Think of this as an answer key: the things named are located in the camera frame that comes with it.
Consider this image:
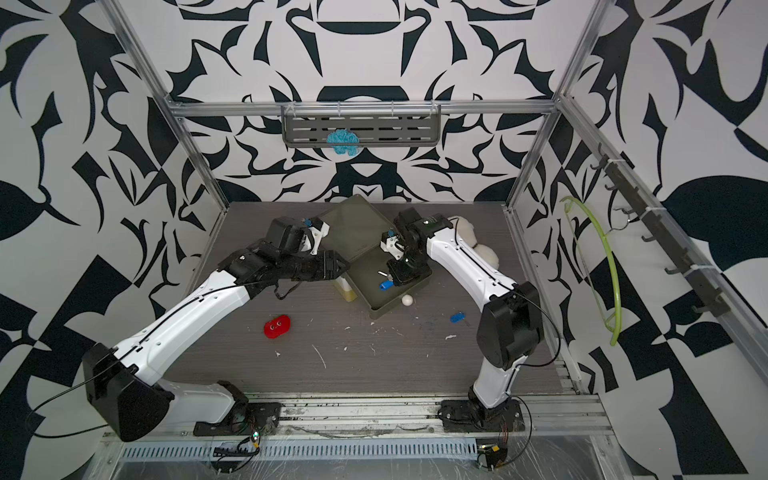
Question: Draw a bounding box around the olive top drawer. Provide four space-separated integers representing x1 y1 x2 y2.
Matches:
345 247 431 320

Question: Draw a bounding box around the drawer unit olive cream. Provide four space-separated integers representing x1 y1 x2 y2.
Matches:
319 195 394 311

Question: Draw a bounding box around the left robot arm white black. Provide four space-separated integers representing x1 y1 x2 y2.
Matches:
83 241 350 442

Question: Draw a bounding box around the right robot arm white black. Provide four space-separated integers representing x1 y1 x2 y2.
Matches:
379 208 545 428

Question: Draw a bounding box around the white plush polar bear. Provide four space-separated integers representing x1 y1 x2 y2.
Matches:
448 215 500 270

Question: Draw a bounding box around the red toy with eyes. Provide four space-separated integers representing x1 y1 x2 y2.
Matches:
263 315 291 339

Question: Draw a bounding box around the teal crumpled scrunchie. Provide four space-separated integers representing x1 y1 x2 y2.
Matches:
326 129 360 157

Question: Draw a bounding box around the green clothes hanger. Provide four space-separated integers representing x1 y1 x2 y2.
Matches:
560 196 624 347

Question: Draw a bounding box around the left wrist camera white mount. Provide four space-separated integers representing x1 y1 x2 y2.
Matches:
266 216 330 255

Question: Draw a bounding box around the grey slotted wall shelf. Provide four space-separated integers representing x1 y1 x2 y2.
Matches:
280 102 442 148

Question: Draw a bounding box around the white slotted cable duct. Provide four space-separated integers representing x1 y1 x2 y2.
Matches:
119 437 478 463

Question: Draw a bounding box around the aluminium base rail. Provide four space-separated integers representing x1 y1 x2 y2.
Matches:
140 392 613 439

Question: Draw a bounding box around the dark wall hook rail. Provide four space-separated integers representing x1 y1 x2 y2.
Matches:
595 143 733 317

